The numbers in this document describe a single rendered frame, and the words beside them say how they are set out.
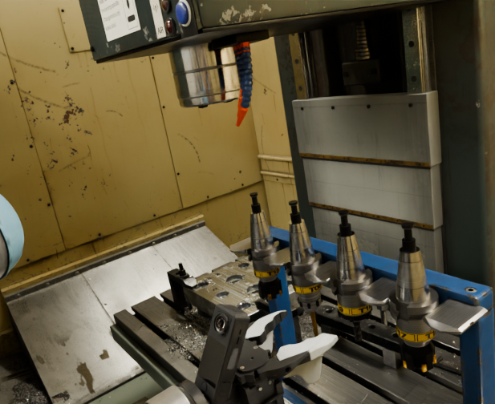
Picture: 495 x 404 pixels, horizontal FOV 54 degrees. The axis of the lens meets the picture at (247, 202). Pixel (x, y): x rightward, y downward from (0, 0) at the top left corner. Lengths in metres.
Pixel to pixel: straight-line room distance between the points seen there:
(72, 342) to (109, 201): 0.58
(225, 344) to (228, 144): 1.77
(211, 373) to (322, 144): 0.98
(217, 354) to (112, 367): 1.17
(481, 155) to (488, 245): 0.23
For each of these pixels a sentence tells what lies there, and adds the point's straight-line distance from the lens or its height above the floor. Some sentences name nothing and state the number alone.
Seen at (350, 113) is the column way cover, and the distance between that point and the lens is 1.37.
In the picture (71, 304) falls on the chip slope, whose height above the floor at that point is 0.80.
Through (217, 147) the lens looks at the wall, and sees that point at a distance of 2.28.
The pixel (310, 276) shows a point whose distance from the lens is 0.79.
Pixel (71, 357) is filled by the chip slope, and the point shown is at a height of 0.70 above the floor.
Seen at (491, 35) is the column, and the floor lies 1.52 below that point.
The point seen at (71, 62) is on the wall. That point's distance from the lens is 2.02.
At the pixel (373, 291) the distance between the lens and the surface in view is 0.72.
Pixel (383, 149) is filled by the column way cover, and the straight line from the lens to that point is 1.32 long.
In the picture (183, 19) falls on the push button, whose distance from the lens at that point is 0.72.
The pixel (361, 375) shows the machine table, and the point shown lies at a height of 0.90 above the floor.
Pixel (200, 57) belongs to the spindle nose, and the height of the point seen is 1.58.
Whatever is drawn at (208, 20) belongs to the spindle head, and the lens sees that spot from 0.71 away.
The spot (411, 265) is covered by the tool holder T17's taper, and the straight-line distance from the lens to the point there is 0.65.
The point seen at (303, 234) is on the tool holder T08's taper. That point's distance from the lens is 0.80.
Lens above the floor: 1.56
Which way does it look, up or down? 16 degrees down
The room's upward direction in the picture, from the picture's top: 10 degrees counter-clockwise
